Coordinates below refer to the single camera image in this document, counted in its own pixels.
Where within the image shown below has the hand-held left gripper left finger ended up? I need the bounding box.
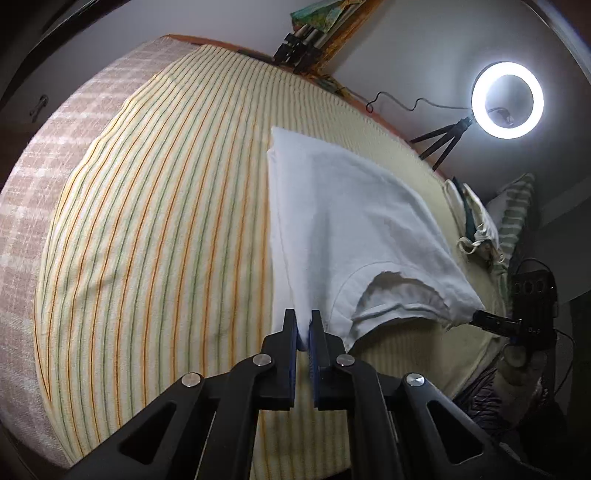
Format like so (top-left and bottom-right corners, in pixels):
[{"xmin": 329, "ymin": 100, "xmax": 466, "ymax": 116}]
[{"xmin": 60, "ymin": 308, "xmax": 298, "ymax": 480}]

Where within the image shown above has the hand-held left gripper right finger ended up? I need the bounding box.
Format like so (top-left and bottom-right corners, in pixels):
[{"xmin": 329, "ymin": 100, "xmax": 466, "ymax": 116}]
[{"xmin": 308, "ymin": 310, "xmax": 555, "ymax": 480}]

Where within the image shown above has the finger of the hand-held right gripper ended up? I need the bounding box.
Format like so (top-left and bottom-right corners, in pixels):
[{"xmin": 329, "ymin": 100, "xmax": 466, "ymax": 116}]
[{"xmin": 470, "ymin": 310, "xmax": 522, "ymax": 337}]

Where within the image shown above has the white t-shirt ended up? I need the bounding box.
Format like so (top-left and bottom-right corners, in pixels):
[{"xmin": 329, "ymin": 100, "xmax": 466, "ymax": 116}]
[{"xmin": 267, "ymin": 126, "xmax": 485, "ymax": 354}]

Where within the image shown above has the person's right hand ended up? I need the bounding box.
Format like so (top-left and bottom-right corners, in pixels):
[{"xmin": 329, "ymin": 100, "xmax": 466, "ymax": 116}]
[{"xmin": 501, "ymin": 344, "xmax": 546, "ymax": 386}]

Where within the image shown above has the person's dark striped clothing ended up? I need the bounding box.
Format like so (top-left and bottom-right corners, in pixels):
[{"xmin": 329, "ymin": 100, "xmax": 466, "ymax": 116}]
[{"xmin": 455, "ymin": 364, "xmax": 522, "ymax": 435}]

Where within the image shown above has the green striped pillow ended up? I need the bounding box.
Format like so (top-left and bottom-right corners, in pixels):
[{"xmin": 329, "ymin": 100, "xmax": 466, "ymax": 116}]
[{"xmin": 485, "ymin": 173, "xmax": 536, "ymax": 273}]

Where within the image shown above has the white cloth tote bag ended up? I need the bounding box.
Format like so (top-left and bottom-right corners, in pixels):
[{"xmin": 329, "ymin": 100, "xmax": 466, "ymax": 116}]
[{"xmin": 443, "ymin": 178, "xmax": 504, "ymax": 266}]

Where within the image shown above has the yellow striped blanket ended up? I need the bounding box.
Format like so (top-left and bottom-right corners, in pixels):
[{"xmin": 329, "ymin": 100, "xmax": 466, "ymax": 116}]
[{"xmin": 34, "ymin": 44, "xmax": 509, "ymax": 480}]

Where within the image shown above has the small black tripod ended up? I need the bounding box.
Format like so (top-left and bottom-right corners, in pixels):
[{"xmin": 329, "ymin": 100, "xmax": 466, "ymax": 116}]
[{"xmin": 409, "ymin": 116, "xmax": 474, "ymax": 171}]

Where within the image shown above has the pink checked bed sheet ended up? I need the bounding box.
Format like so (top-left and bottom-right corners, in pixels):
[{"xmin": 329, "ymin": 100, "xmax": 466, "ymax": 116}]
[{"xmin": 0, "ymin": 36, "xmax": 204, "ymax": 467}]

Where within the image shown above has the folded silver tripod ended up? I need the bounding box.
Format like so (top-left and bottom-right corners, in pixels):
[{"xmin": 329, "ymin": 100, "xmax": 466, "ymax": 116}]
[{"xmin": 271, "ymin": 25, "xmax": 324, "ymax": 75}]

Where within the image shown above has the white ring light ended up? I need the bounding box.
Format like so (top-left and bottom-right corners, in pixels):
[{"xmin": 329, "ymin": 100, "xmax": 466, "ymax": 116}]
[{"xmin": 471, "ymin": 61, "xmax": 544, "ymax": 140}]

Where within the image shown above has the black ring light cable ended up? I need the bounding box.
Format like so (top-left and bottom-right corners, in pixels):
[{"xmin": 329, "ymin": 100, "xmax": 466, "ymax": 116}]
[{"xmin": 366, "ymin": 91, "xmax": 472, "ymax": 114}]

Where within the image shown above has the green cable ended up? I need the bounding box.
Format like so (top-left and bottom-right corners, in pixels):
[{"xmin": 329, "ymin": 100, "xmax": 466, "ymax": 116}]
[{"xmin": 314, "ymin": 74, "xmax": 352, "ymax": 97}]

